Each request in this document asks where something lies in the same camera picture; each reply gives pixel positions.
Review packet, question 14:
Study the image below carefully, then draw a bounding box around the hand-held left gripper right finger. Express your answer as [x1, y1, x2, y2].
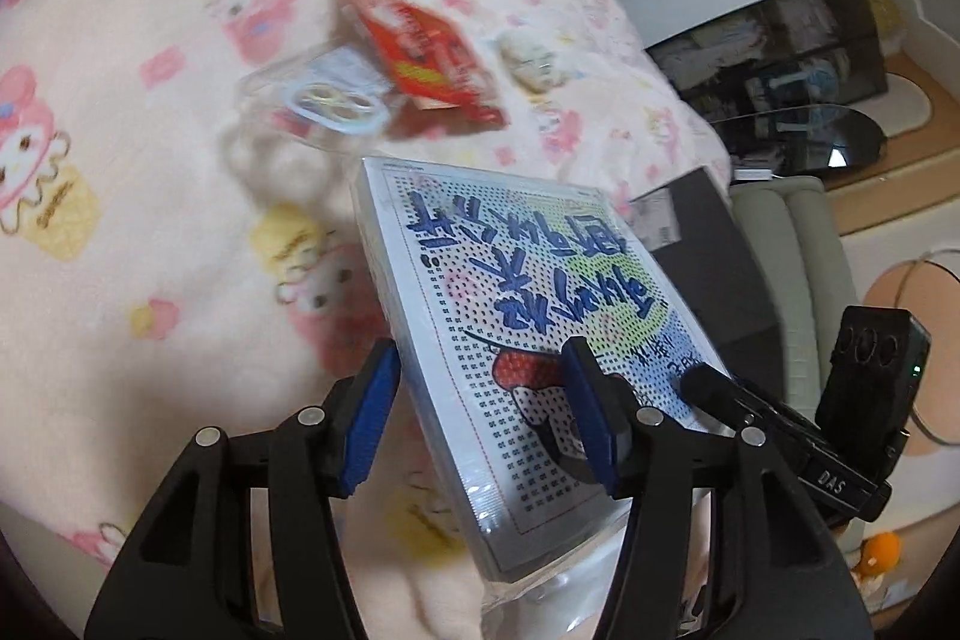
[561, 336, 875, 640]

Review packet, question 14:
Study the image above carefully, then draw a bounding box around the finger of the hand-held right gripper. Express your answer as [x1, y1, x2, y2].
[679, 366, 818, 453]

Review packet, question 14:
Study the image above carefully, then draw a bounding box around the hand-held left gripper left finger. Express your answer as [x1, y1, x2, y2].
[84, 338, 402, 640]

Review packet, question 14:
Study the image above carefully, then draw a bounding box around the black cardboard box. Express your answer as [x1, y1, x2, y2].
[626, 167, 788, 401]

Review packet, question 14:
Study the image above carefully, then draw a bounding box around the dotted cartoon painting kit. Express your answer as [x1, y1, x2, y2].
[352, 156, 732, 611]

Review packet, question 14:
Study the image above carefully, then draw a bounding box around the clear packet with blue rings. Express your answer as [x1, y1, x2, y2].
[236, 47, 391, 146]

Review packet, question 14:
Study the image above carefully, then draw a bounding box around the red printed packet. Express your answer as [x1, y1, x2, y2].
[334, 0, 507, 124]

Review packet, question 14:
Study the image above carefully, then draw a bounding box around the round peach side table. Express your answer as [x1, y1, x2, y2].
[862, 250, 960, 461]

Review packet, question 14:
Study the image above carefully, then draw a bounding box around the cream sofa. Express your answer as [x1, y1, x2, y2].
[731, 175, 856, 431]

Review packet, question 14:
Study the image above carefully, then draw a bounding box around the orange toy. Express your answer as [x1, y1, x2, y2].
[851, 531, 905, 581]

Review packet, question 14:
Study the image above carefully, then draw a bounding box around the pink cartoon printed blanket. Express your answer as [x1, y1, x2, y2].
[0, 0, 736, 640]

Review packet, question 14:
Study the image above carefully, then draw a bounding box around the dark glass display cabinet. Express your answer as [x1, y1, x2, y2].
[649, 0, 890, 120]

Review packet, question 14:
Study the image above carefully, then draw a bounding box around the white fluffy keychain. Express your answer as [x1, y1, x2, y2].
[496, 29, 567, 94]

